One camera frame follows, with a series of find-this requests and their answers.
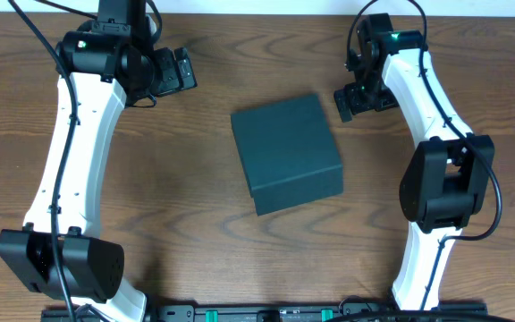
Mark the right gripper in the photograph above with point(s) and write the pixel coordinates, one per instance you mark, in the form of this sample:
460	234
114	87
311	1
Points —
356	105

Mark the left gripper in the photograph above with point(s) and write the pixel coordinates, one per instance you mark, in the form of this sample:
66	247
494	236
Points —
185	69

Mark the black gift box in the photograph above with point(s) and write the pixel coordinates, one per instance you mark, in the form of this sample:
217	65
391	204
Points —
288	154

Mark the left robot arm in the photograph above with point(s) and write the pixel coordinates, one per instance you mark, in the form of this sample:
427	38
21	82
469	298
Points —
58	250

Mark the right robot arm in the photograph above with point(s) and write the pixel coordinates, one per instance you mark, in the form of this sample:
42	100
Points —
445	182

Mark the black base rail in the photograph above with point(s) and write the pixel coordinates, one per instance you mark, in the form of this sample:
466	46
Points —
188	313

